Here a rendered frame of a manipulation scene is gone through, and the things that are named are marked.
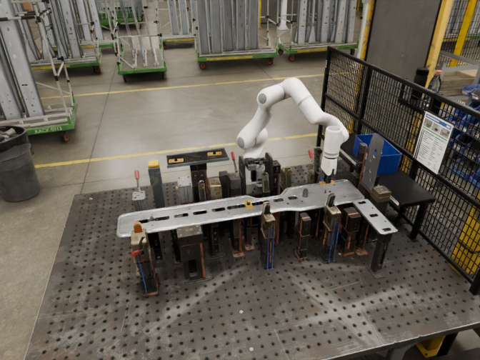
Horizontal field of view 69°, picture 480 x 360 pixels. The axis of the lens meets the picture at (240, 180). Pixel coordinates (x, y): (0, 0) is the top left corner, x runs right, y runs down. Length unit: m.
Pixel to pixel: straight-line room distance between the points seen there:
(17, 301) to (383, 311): 2.58
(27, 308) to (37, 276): 0.31
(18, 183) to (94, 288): 2.41
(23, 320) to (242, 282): 1.75
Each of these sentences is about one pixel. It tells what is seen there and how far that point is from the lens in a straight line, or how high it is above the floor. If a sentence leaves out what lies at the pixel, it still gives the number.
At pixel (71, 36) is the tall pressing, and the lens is 9.16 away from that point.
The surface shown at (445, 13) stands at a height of 1.75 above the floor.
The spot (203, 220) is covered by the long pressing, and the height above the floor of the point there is 1.00.
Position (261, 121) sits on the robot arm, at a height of 1.32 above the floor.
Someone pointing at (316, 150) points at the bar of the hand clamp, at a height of 1.20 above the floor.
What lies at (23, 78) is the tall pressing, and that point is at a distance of 5.72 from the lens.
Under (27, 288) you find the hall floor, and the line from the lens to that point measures 3.33.
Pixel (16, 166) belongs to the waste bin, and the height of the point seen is 0.43.
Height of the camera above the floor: 2.16
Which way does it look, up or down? 32 degrees down
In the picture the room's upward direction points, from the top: 1 degrees counter-clockwise
